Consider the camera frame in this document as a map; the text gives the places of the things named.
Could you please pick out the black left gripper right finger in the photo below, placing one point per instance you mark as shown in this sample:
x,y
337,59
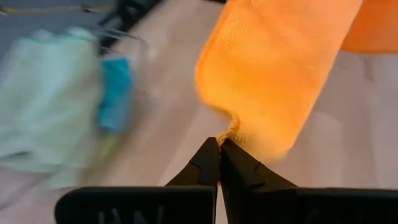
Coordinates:
x,y
295,205

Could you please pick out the orange microfiber towel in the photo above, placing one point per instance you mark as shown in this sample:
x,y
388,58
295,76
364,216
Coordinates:
x,y
264,68

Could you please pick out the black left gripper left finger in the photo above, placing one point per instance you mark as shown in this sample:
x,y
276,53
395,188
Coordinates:
x,y
140,205

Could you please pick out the teal microfiber towel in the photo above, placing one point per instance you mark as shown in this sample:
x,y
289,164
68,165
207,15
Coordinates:
x,y
115,93

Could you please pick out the pale green teal-edged towel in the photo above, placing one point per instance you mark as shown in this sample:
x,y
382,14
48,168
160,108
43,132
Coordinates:
x,y
46,99

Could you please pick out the clear plastic bin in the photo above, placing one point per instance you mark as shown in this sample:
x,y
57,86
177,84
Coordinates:
x,y
130,46

